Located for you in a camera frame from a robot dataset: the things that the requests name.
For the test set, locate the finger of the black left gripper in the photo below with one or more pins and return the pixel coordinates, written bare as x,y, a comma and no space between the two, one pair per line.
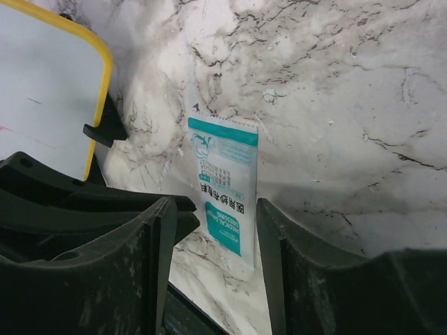
44,212

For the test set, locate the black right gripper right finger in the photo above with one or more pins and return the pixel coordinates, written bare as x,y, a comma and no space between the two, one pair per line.
313,287

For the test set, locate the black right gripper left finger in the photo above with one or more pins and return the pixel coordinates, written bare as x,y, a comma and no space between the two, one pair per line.
114,284

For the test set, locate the teal wipe packet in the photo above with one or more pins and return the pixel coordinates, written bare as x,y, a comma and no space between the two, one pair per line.
225,154

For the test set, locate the black whiteboard clip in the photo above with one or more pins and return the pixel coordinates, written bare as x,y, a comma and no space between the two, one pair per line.
110,128

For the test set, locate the yellow framed whiteboard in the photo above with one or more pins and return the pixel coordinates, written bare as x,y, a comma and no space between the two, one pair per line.
55,76

